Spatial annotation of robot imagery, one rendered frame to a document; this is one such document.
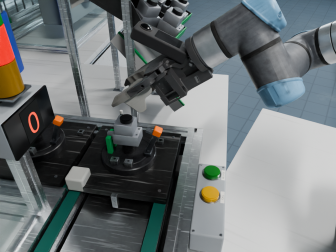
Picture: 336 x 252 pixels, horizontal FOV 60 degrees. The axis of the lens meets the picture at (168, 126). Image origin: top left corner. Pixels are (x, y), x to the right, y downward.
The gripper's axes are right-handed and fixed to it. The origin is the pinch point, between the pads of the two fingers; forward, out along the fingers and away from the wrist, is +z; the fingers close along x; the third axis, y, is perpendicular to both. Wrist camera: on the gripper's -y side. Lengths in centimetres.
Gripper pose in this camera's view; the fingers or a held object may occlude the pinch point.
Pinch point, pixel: (119, 90)
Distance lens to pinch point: 65.9
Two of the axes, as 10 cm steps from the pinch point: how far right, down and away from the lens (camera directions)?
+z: -7.9, 3.9, 4.7
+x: 1.8, -5.9, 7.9
